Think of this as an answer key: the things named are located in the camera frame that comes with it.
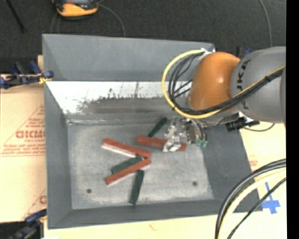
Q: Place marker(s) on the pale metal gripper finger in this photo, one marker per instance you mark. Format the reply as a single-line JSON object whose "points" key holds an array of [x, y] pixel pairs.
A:
{"points": [[170, 136], [171, 148]]}

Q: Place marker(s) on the dark green flat block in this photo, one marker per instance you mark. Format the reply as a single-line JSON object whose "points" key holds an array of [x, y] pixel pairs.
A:
{"points": [[137, 187], [156, 128], [124, 165]]}

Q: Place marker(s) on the red-brown flat block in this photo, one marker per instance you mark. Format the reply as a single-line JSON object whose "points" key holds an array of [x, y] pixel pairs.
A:
{"points": [[129, 171], [149, 142], [124, 148]]}

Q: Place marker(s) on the grey metal bin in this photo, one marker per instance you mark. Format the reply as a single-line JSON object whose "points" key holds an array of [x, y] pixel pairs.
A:
{"points": [[169, 183]]}

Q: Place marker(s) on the brown cardboard board red print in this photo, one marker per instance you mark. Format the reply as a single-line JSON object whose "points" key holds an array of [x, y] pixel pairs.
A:
{"points": [[20, 158]]}

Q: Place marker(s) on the black cylinder on white bracket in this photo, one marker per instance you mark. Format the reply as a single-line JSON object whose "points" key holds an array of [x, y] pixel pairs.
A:
{"points": [[235, 125]]}

